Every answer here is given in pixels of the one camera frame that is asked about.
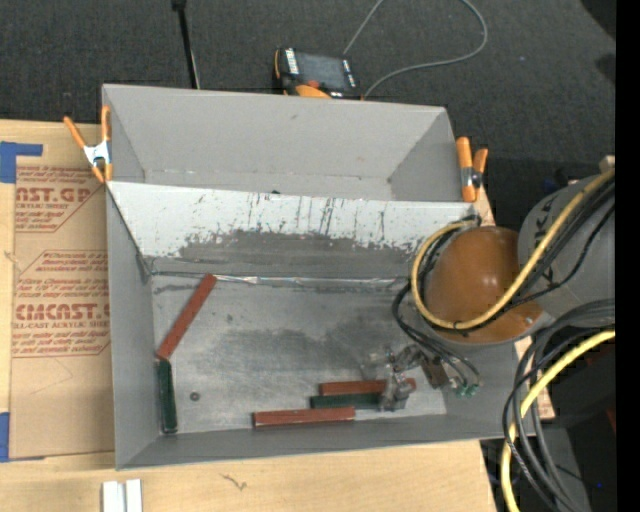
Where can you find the red-brown flat block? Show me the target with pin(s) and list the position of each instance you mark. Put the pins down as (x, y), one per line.
(186, 316)
(303, 417)
(350, 387)

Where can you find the dark green flat block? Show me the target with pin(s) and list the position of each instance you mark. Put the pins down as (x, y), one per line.
(345, 400)
(168, 397)

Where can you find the grey metal bin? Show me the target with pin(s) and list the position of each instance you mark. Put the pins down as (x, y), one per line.
(280, 325)

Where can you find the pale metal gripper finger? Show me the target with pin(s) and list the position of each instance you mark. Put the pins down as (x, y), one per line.
(374, 361)
(395, 392)

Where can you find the brown cardboard board red print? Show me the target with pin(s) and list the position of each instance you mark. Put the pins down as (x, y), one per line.
(60, 390)

